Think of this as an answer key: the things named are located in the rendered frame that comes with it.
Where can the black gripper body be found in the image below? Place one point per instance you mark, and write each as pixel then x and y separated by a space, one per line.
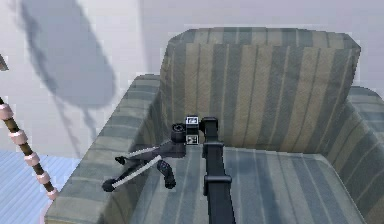
pixel 178 133

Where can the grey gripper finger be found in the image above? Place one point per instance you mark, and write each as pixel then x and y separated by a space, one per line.
pixel 143 152
pixel 137 172

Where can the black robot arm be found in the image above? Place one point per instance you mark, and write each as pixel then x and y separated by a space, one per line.
pixel 217 190

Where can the striped grey beige armchair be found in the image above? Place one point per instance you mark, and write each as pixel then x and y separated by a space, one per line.
pixel 266 100

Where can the brown pink-ringed floor lamp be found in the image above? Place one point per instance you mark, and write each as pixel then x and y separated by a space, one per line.
pixel 20 137

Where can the black joystick controller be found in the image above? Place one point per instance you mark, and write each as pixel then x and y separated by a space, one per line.
pixel 166 174

